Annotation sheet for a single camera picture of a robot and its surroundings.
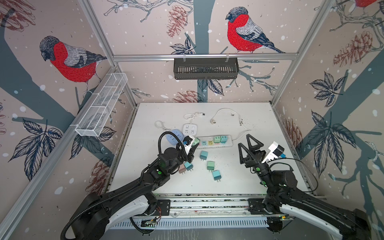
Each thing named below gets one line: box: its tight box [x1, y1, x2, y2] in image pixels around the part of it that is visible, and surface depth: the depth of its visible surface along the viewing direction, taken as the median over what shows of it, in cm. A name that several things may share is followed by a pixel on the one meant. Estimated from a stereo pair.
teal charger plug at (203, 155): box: [199, 150, 208, 161], surface depth 93 cm
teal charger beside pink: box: [184, 161, 194, 172], surface depth 87 cm
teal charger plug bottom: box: [212, 170, 222, 183], surface depth 85 cm
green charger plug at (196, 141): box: [192, 137, 201, 146], surface depth 76 cm
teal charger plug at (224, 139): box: [220, 135, 228, 144], surface depth 94 cm
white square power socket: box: [182, 123, 198, 136], surface depth 103 cm
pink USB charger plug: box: [178, 163, 187, 175], surface depth 87 cm
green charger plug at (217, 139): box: [213, 136, 221, 144], surface depth 94 cm
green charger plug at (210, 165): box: [207, 161, 215, 172], surface depth 89 cm
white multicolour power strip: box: [197, 135, 233, 149], surface depth 97 cm
